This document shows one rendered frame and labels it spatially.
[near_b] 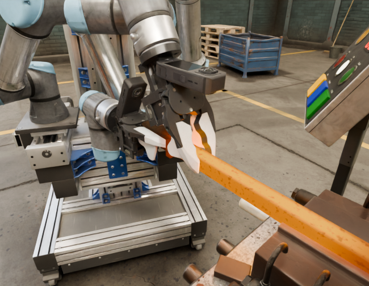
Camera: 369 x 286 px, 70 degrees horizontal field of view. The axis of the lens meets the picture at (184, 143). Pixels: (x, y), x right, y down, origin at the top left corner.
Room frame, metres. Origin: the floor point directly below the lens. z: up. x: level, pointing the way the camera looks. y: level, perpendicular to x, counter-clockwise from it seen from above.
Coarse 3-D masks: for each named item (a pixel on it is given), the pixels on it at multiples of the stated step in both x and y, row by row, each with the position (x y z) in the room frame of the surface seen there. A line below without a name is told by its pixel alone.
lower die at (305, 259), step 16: (320, 208) 0.28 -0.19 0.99; (336, 208) 0.28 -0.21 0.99; (352, 208) 0.30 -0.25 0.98; (368, 208) 0.30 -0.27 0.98; (336, 224) 0.25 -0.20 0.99; (352, 224) 0.25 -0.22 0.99; (368, 224) 0.25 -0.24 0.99; (272, 240) 0.23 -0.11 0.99; (288, 240) 0.23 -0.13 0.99; (304, 240) 0.22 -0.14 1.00; (368, 240) 0.23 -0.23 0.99; (256, 256) 0.21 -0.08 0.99; (288, 256) 0.20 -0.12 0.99; (304, 256) 0.20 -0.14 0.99; (320, 256) 0.20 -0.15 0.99; (336, 256) 0.20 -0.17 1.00; (256, 272) 0.20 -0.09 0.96; (272, 272) 0.19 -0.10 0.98; (288, 272) 0.18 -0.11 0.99; (304, 272) 0.18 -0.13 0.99; (320, 272) 0.18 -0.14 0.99; (336, 272) 0.18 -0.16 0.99; (352, 272) 0.18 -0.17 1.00
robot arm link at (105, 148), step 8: (104, 128) 0.63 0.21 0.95; (96, 136) 0.63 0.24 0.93; (104, 136) 0.63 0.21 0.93; (112, 136) 0.65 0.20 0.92; (96, 144) 0.63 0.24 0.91; (104, 144) 0.63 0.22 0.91; (112, 144) 0.64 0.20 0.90; (96, 152) 0.64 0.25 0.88; (104, 152) 0.63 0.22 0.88; (112, 152) 0.64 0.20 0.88; (104, 160) 0.63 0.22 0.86; (112, 160) 0.64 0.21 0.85
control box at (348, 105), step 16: (368, 32) 0.80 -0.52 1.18; (352, 48) 0.83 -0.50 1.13; (352, 64) 0.70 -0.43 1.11; (368, 64) 0.58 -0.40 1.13; (336, 80) 0.71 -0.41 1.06; (352, 80) 0.59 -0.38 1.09; (368, 80) 0.58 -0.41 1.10; (336, 96) 0.60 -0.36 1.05; (352, 96) 0.58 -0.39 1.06; (368, 96) 0.57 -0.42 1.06; (320, 112) 0.61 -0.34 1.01; (336, 112) 0.59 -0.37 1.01; (352, 112) 0.58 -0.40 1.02; (368, 112) 0.57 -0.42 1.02; (304, 128) 0.62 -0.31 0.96; (320, 128) 0.60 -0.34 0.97; (336, 128) 0.59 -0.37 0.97
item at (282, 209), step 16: (160, 128) 0.47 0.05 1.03; (208, 160) 0.37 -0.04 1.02; (224, 176) 0.33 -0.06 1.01; (240, 176) 0.32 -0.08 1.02; (240, 192) 0.30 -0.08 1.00; (256, 192) 0.29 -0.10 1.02; (272, 192) 0.29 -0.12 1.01; (272, 208) 0.27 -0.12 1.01; (288, 208) 0.26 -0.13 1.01; (304, 208) 0.26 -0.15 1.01; (288, 224) 0.25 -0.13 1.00; (304, 224) 0.23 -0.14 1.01; (320, 224) 0.23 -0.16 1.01; (320, 240) 0.22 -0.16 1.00; (336, 240) 0.21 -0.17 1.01; (352, 240) 0.21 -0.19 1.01; (352, 256) 0.19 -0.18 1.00; (368, 256) 0.19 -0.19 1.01; (368, 272) 0.18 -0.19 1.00
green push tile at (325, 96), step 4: (324, 92) 0.69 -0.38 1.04; (328, 92) 0.67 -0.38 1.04; (320, 96) 0.69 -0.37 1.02; (324, 96) 0.66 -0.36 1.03; (328, 96) 0.63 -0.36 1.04; (316, 100) 0.69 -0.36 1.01; (320, 100) 0.66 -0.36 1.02; (324, 100) 0.63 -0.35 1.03; (312, 104) 0.70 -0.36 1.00; (316, 104) 0.66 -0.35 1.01; (320, 104) 0.64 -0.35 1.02; (308, 108) 0.70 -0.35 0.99; (312, 108) 0.67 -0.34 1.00; (316, 108) 0.64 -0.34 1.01; (308, 112) 0.67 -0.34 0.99; (312, 112) 0.64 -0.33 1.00; (308, 116) 0.65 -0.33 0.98
